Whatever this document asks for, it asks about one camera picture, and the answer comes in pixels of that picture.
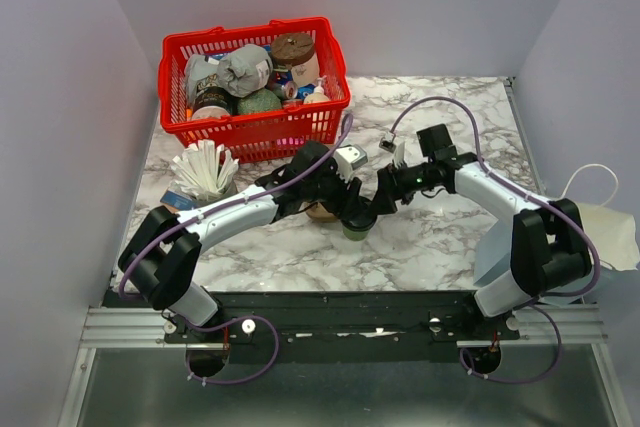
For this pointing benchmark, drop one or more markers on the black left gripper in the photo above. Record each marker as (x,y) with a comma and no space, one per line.
(343,205)

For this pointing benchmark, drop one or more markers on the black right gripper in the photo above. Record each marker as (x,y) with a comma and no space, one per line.
(390,189)

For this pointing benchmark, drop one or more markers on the green paper coffee cup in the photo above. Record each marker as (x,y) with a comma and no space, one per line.
(355,234)

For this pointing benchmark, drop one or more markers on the black plastic cup lid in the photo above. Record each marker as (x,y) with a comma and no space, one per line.
(358,224)

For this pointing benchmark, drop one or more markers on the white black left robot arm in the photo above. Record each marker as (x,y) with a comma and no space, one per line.
(160,259)

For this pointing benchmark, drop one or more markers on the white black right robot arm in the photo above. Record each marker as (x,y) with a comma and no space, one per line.
(548,246)

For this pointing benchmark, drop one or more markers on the white paper takeout bag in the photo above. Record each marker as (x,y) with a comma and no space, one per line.
(612,232)

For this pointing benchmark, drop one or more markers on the brown cardboard cup carrier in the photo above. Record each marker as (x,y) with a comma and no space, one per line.
(317,213)

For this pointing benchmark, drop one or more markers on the light blue paper bag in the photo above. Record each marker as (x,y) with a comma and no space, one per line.
(492,259)

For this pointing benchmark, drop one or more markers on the small pump lotion bottle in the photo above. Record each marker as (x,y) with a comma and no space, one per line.
(318,94)

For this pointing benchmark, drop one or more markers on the green round sponge ball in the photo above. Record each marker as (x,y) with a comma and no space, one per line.
(261,101)

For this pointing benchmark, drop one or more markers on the red plastic shopping basket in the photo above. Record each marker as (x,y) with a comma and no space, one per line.
(260,136)

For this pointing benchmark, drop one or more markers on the white paper straws bundle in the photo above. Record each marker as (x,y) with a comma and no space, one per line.
(204,168)

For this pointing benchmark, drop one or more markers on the brown lidded beige jar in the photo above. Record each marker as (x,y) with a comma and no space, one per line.
(295,53)

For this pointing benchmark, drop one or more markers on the blue napkin box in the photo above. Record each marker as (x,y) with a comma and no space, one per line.
(175,200)

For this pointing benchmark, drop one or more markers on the grey rolled cloth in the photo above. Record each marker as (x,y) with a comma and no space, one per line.
(245,70)

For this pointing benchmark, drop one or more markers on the dark labelled snack bag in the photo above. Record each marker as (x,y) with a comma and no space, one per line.
(205,97)

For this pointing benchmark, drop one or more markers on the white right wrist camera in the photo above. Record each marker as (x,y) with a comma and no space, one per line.
(396,148)

